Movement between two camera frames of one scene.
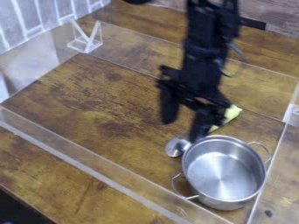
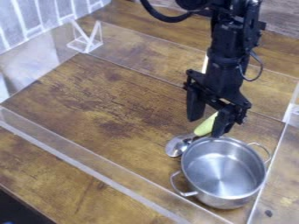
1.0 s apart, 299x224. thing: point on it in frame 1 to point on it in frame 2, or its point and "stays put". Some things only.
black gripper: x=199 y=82 to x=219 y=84
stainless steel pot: x=223 y=171 stays put
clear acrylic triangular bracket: x=83 y=42 stays put
